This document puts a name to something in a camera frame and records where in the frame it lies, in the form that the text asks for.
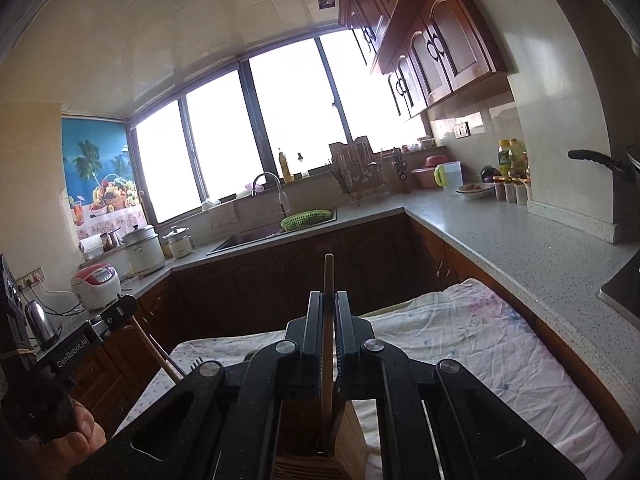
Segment light wooden chopstick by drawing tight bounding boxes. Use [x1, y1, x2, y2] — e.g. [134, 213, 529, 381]
[320, 252, 334, 429]

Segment kitchen faucet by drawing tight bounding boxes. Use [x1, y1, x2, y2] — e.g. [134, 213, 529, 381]
[250, 171, 292, 221]

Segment person's left hand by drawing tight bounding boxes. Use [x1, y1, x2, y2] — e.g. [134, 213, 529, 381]
[1, 400, 106, 479]

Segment metal fork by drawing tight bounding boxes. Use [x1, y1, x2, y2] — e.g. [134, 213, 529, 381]
[189, 356, 204, 373]

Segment steel electric kettle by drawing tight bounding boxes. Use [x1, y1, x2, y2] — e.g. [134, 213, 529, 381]
[25, 300, 60, 350]

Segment wooden utensil holder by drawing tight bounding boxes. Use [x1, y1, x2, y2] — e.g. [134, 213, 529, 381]
[272, 400, 368, 479]

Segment white floral tablecloth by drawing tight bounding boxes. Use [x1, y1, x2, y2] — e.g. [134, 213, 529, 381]
[112, 276, 624, 480]

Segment white red rice cooker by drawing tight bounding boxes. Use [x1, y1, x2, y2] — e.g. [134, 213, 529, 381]
[70, 263, 120, 311]

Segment steel sink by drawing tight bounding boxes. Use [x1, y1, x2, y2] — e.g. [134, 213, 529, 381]
[207, 209, 337, 256]

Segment small white pot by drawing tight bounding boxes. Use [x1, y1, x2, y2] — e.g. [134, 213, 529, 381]
[163, 226, 193, 259]

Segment white slow cooker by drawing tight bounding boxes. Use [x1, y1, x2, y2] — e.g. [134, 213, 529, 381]
[122, 226, 165, 276]

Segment lower wooden cabinets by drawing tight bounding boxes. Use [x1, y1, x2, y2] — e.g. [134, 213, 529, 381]
[64, 213, 622, 441]

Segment wooden cabinets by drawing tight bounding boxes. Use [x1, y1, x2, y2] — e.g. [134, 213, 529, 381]
[338, 0, 508, 117]
[64, 213, 622, 441]

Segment green dish mat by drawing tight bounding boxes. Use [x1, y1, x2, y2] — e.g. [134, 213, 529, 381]
[280, 209, 333, 232]

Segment tropical fruit poster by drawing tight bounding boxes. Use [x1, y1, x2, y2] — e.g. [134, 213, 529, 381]
[62, 118, 148, 240]

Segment white green pitcher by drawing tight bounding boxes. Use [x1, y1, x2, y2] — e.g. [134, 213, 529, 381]
[433, 162, 463, 194]

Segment pink plastic basin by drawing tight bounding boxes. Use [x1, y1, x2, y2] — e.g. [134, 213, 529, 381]
[411, 155, 448, 188]

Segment yellow oil bottle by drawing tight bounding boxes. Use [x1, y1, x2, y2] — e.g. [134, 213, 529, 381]
[498, 139, 513, 178]

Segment wooden dish rack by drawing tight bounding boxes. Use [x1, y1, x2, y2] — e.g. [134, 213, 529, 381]
[329, 136, 390, 203]

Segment black wok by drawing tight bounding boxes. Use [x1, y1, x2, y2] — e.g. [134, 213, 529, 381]
[567, 145, 640, 183]

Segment upper wooden cabinets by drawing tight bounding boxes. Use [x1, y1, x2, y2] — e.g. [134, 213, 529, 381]
[338, 0, 508, 117]

